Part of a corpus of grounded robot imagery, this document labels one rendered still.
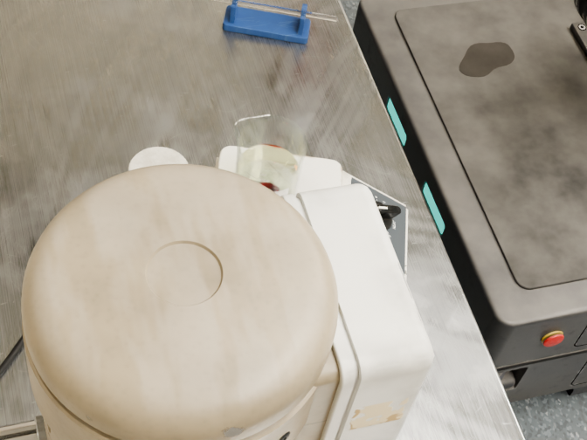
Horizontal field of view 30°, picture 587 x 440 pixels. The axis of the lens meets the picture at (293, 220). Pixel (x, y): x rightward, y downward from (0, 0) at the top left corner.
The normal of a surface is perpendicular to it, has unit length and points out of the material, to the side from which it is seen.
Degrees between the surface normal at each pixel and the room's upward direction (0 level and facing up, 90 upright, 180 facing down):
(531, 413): 0
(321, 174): 0
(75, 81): 0
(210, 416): 45
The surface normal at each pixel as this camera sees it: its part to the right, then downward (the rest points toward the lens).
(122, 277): 0.07, -0.57
